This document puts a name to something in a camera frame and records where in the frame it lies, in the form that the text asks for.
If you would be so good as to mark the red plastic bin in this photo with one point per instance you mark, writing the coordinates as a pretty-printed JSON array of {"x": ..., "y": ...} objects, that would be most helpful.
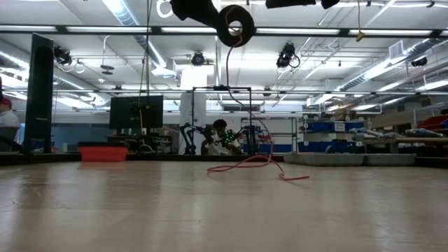
[{"x": 103, "y": 154}]

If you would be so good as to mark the grey wrapped bundle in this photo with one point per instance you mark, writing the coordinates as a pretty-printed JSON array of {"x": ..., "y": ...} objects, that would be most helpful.
[
  {"x": 371, "y": 133},
  {"x": 423, "y": 133}
]

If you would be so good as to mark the white ceiling vent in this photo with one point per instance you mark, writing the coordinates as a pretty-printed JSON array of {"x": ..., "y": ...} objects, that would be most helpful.
[{"x": 397, "y": 49}]

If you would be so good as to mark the black overhead light bar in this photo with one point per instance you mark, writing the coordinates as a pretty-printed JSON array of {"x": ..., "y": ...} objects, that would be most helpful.
[{"x": 250, "y": 31}]

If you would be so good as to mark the yellow hanging plug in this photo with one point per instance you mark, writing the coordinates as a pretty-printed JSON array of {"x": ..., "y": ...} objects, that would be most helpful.
[{"x": 360, "y": 36}]

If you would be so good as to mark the black upright post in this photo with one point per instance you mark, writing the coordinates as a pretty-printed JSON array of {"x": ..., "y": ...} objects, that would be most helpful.
[{"x": 38, "y": 105}]

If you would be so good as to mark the black gantry frame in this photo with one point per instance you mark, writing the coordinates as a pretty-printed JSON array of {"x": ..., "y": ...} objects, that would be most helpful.
[{"x": 221, "y": 87}]

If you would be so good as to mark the black aluminium table frame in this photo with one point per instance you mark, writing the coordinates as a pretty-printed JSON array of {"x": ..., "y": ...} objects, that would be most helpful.
[{"x": 168, "y": 157}]

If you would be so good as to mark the grey plastic tool case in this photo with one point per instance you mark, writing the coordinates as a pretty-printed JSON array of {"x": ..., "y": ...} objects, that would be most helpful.
[{"x": 325, "y": 160}]

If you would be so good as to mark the wooden workbench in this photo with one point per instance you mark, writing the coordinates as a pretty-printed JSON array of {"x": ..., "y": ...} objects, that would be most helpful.
[{"x": 420, "y": 140}]

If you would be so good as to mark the person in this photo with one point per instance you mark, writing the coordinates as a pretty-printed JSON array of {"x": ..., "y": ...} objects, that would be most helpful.
[
  {"x": 7, "y": 119},
  {"x": 217, "y": 147}
]

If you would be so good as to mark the red shelf bin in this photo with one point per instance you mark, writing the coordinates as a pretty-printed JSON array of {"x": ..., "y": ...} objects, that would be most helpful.
[{"x": 434, "y": 123}]

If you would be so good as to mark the black monitor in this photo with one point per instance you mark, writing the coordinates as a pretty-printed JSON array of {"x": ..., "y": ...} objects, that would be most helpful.
[{"x": 126, "y": 112}]

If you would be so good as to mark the black ceiling camera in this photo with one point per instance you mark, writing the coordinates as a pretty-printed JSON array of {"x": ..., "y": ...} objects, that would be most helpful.
[
  {"x": 285, "y": 56},
  {"x": 198, "y": 59},
  {"x": 63, "y": 56}
]

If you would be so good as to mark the black ceiling device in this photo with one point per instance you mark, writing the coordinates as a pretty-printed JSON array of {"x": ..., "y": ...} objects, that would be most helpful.
[{"x": 419, "y": 62}]

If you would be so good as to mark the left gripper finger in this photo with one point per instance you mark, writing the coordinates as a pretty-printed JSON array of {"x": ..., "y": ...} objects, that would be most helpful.
[{"x": 213, "y": 15}]

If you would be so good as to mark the grey chair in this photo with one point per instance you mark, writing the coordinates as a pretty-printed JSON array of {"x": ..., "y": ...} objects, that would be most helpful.
[{"x": 8, "y": 136}]

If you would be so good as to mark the blue storage bins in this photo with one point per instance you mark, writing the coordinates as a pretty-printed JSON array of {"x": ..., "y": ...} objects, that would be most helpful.
[{"x": 322, "y": 126}]

